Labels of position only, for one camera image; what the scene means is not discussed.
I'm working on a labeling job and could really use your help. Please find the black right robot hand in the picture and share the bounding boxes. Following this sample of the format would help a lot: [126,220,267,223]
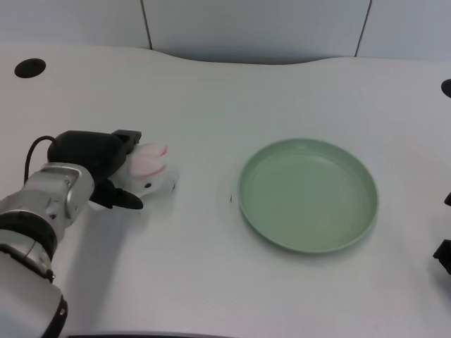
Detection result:
[433,192,451,275]

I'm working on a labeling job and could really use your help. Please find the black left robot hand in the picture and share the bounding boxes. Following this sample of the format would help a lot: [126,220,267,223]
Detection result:
[47,129,144,211]

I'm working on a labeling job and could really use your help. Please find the white plush rabbit doll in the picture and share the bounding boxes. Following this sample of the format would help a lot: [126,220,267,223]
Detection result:
[89,142,182,211]

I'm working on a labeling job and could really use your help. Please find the green round plate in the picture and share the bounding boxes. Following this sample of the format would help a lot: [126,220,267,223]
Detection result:
[237,137,380,257]

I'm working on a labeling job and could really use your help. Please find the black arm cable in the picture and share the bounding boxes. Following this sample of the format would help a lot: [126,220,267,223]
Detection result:
[23,135,57,184]

